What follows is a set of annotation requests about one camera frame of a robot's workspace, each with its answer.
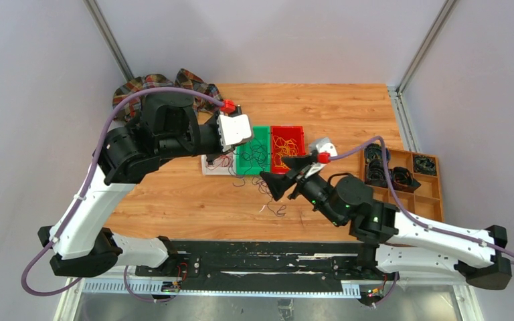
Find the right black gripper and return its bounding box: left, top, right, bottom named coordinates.
left=258, top=154, right=342, bottom=227

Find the yellow cable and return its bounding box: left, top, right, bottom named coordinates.
left=272, top=135, right=301, bottom=171

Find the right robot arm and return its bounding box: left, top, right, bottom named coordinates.
left=259, top=156, right=513, bottom=290

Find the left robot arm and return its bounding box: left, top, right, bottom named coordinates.
left=38, top=87, right=253, bottom=278

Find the white plastic bin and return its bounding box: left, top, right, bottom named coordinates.
left=201, top=152, right=236, bottom=176

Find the red plastic bin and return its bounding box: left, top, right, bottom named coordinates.
left=270, top=125, right=306, bottom=174

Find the green plastic bin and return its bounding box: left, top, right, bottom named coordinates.
left=234, top=126, right=271, bottom=176

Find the plaid cloth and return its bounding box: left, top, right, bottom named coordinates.
left=112, top=68, right=224, bottom=122

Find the black coiled item lower left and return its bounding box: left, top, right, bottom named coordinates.
left=365, top=159, right=388, bottom=188

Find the black coiled item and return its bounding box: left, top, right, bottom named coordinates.
left=413, top=154, right=437, bottom=176
left=365, top=159, right=388, bottom=188
left=363, top=143, right=383, bottom=165
left=391, top=167, right=421, bottom=193

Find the black coiled item upper left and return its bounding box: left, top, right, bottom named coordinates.
left=363, top=143, right=383, bottom=165

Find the black coiled item centre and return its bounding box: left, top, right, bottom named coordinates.
left=391, top=167, right=421, bottom=193

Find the black coiled item far right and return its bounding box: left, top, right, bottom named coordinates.
left=413, top=154, right=437, bottom=176

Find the wooden compartment tray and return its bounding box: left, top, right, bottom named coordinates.
left=359, top=148, right=444, bottom=222

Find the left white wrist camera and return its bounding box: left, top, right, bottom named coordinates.
left=217, top=114, right=254, bottom=152

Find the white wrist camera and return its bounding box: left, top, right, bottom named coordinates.
left=304, top=137, right=338, bottom=178
left=217, top=114, right=254, bottom=152

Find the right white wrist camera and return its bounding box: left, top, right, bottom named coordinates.
left=304, top=137, right=338, bottom=178

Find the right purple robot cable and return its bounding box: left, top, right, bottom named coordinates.
left=318, top=135, right=514, bottom=308

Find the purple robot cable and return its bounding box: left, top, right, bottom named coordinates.
left=318, top=135, right=514, bottom=308
left=21, top=86, right=238, bottom=305

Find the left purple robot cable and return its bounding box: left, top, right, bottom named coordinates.
left=21, top=86, right=238, bottom=305

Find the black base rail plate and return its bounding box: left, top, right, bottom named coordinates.
left=133, top=240, right=394, bottom=293

